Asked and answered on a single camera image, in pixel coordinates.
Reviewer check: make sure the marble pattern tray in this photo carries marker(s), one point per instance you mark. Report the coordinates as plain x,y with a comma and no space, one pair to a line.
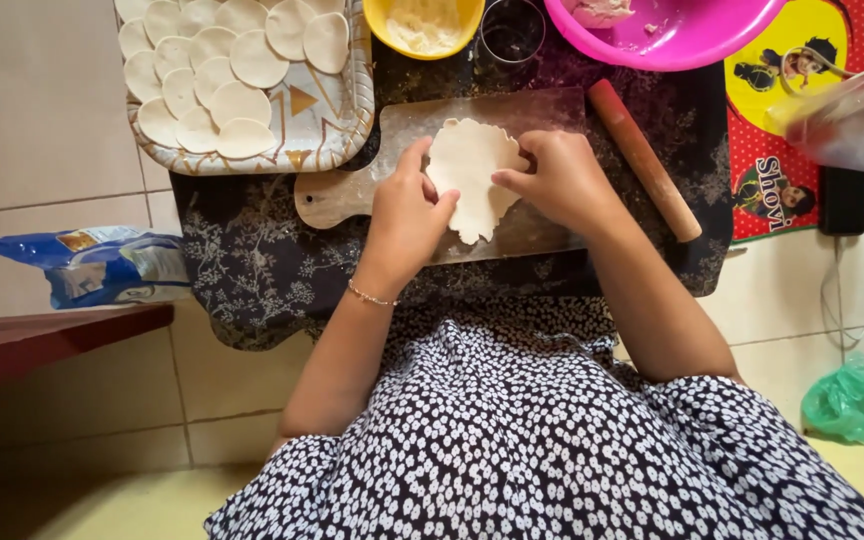
319,112

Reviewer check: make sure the person's right hand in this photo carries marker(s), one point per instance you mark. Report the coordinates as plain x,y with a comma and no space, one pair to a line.
567,187

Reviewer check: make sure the red wooden table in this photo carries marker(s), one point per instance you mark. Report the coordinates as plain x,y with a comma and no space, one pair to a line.
42,341

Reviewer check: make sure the red cartoon print mat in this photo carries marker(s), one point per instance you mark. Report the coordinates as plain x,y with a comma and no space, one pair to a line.
769,187

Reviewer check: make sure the black phone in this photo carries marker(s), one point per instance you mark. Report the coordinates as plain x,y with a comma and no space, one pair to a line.
843,201

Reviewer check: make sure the pile of round dough discs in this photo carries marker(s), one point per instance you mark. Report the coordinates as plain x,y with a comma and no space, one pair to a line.
214,82

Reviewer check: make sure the white flour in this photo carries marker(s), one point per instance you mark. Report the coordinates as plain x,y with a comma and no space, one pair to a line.
424,30

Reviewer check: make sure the person's left hand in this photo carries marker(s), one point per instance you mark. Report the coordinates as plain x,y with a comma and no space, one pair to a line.
402,225

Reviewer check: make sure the clear plastic bag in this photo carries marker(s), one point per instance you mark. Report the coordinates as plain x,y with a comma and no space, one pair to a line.
852,120

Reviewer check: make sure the wooden cutting board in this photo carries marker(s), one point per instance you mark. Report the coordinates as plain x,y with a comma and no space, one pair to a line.
342,199

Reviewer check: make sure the dough sheet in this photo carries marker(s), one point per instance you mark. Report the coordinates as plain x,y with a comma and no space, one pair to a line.
469,165

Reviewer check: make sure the pink plastic bowl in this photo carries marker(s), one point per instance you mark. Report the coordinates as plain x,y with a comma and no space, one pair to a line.
687,34

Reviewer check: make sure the lump of dough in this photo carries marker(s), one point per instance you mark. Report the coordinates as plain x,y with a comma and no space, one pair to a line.
597,11

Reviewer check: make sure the navy floral dress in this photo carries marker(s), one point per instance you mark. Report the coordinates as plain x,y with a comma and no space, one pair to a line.
537,442

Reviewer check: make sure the dark floral cloth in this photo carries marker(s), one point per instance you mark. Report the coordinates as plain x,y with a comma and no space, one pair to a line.
252,255

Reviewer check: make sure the wooden rolling pin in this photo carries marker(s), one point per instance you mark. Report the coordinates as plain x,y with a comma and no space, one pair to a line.
646,161

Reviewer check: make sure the yellow plastic bowl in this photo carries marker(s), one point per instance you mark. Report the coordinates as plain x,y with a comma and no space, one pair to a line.
379,30

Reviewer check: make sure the green plastic bag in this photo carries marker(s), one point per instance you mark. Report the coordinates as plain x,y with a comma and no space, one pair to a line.
848,397

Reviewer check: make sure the blue flour bag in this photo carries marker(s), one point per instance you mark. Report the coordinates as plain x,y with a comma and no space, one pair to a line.
102,266

